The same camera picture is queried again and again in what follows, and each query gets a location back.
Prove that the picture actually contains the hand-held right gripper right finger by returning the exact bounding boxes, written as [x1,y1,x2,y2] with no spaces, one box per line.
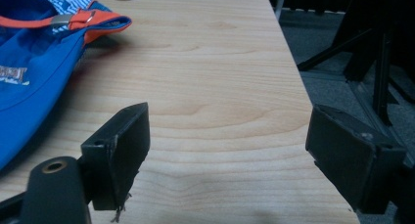
[304,104,407,215]

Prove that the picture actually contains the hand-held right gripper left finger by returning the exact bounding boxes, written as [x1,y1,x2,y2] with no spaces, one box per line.
[80,102,152,212]

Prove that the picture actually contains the blue cap with orange strap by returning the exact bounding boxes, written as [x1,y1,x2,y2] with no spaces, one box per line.
[0,0,133,170]

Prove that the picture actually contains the black metal stand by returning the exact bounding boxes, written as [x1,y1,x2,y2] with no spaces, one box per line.
[296,0,415,127]

